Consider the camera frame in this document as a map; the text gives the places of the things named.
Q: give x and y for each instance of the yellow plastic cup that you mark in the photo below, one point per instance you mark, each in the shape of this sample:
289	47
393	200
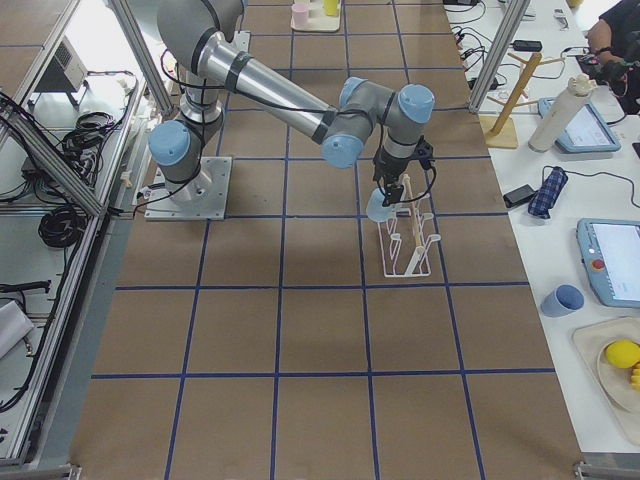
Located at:
331	8

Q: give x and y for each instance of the plaid folded umbrella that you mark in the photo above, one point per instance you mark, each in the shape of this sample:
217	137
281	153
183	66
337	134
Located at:
547	195

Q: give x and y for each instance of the cream tray on side table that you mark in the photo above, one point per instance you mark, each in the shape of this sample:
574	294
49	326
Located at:
615	383

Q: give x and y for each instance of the white cylindrical bottle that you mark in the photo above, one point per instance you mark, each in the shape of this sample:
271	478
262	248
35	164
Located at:
562	111

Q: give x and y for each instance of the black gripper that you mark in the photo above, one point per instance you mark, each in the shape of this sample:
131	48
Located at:
387	167

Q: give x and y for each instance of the wooden mug tree stand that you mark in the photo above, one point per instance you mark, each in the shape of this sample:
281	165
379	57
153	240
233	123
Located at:
499	131

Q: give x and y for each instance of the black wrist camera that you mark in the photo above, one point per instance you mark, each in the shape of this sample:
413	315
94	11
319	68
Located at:
424	154

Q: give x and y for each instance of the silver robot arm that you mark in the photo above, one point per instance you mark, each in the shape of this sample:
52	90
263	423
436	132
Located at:
200	34

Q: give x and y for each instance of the cream rectangular tray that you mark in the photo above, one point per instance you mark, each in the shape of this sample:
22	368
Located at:
318	22

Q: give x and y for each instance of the blue teach pendant tablet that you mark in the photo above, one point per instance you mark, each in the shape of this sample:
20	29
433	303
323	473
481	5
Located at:
587	132

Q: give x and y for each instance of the yellow toy fruit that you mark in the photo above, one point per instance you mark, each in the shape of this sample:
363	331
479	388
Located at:
622	353

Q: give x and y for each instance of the pink plastic cup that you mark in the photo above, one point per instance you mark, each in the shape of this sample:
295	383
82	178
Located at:
300	15

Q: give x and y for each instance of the light blue transferred cup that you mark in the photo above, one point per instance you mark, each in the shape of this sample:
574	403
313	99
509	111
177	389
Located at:
375	210

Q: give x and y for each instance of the white wire cup rack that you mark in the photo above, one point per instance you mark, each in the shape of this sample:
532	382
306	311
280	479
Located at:
406	243

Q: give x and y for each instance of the aluminium frame post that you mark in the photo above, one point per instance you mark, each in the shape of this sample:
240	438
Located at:
504	35

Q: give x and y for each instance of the blue cup on side table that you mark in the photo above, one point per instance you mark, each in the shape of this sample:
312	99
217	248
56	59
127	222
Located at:
563	300

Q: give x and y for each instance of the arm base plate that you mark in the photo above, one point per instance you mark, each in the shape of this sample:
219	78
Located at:
203	198

